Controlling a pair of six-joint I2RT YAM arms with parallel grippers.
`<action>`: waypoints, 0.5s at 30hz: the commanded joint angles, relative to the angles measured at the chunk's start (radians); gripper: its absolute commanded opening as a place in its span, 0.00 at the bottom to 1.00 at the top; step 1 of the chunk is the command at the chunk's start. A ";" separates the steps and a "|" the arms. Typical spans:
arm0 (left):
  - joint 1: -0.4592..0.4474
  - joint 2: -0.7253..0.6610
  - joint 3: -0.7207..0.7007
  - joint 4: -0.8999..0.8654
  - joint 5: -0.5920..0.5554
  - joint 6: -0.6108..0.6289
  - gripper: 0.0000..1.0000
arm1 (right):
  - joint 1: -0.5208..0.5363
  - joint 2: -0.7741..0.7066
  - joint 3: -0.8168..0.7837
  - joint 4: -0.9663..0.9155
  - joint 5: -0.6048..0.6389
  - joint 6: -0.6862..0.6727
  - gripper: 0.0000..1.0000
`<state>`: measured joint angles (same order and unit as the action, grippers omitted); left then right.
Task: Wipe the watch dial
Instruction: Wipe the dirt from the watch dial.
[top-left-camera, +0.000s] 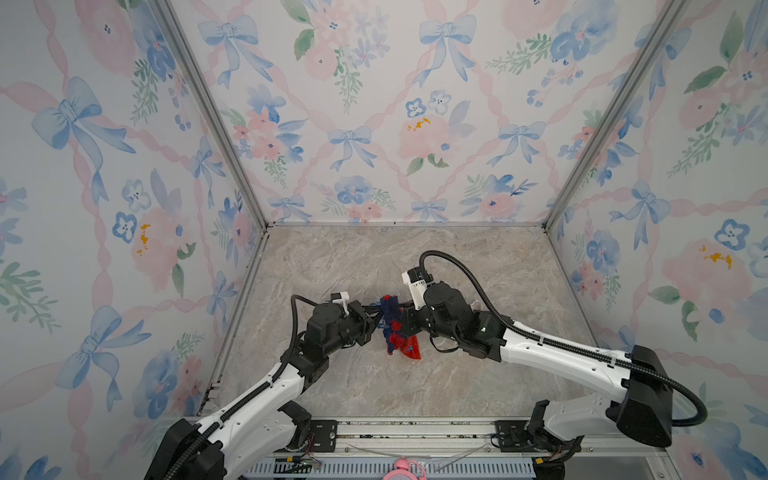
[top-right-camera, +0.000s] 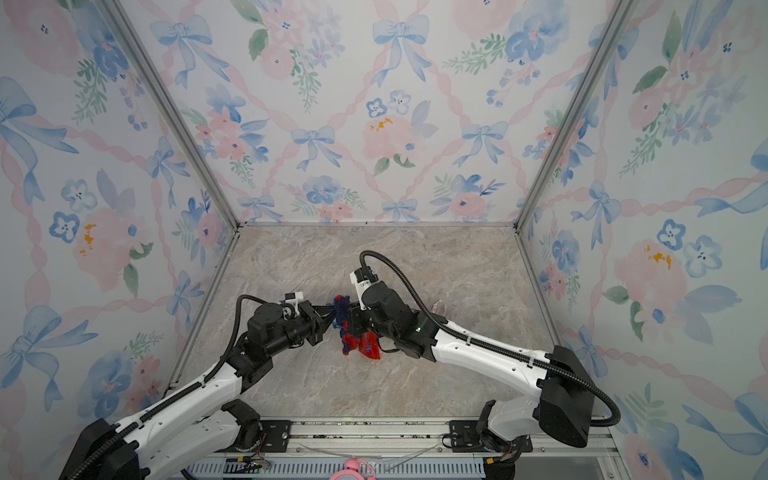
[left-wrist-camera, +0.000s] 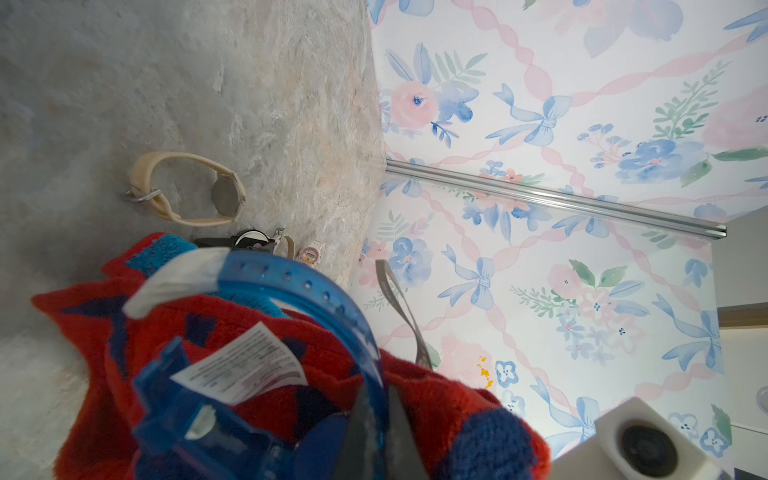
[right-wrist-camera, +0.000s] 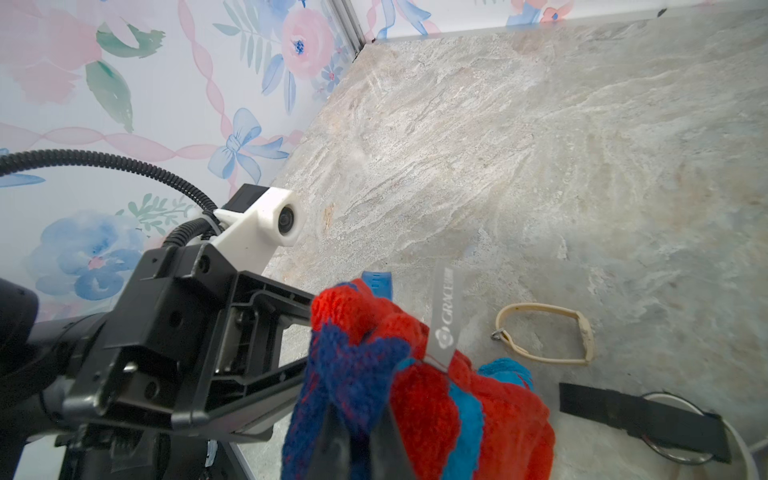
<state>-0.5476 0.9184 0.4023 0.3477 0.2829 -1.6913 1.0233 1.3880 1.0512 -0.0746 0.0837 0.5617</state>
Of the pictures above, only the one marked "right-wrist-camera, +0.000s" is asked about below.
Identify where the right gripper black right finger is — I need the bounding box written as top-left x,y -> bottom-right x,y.
369,407 -> 417,480

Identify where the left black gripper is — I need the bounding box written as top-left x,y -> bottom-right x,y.
62,243 -> 314,443

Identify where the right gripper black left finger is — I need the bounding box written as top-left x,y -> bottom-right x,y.
307,405 -> 351,480

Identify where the red blue patterned cloth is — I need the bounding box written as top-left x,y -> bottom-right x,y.
281,279 -> 556,479

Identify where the blue strap watch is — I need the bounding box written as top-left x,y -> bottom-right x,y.
361,271 -> 393,301

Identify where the black watch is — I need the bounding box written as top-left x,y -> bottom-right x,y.
559,383 -> 760,479

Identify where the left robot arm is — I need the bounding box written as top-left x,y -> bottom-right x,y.
1,243 -> 313,479

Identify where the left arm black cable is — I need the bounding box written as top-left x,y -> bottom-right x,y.
0,148 -> 221,248

